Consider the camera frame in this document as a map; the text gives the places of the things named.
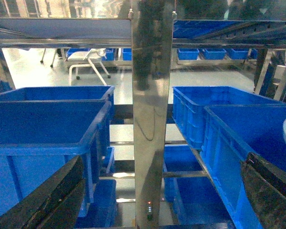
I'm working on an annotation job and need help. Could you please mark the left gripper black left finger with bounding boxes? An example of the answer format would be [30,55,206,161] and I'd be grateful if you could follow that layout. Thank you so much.
[0,156,85,229]

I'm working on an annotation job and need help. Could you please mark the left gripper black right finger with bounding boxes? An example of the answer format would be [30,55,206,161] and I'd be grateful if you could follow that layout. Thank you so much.
[240,152,286,229]

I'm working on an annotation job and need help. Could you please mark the blue crate lower left shelf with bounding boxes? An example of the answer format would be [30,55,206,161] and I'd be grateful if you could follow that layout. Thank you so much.
[74,166,117,229]

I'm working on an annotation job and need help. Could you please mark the blue crate shelf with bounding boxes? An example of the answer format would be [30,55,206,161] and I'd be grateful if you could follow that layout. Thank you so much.
[0,101,112,217]
[163,145,231,225]
[0,85,115,119]
[173,86,286,150]
[200,105,286,229]
[74,166,117,229]

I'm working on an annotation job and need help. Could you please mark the blue crate front left shelf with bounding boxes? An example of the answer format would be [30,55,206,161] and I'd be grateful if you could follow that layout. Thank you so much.
[0,101,112,217]

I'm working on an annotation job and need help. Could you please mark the blue crate front right shelf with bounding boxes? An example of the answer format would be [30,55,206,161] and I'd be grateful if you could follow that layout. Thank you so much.
[200,105,286,229]

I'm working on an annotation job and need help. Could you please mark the blue crate lower right shelf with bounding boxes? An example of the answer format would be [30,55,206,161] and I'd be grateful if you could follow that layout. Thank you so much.
[163,145,231,225]

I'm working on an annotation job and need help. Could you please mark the blue crate rear left shelf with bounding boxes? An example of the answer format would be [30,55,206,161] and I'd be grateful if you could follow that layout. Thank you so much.
[0,85,115,119]

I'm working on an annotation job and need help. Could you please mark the blue crate rear right shelf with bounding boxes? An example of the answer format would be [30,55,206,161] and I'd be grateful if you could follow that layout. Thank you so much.
[173,86,286,150]

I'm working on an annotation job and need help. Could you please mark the stainless upper shelf right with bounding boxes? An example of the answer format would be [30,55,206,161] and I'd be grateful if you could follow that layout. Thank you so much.
[173,20,286,50]

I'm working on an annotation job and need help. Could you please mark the stainless shelf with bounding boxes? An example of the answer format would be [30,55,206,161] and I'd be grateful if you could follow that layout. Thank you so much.
[0,18,131,48]
[173,20,286,50]

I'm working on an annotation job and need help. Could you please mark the stainless upper shelf left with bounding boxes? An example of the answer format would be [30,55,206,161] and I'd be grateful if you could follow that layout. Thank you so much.
[0,18,131,48]

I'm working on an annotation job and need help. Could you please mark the white chair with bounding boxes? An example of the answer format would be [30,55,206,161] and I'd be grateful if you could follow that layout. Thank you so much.
[67,48,111,86]

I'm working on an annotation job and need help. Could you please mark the stainless steel shelf post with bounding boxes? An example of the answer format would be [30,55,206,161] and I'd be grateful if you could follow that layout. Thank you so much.
[131,0,174,229]

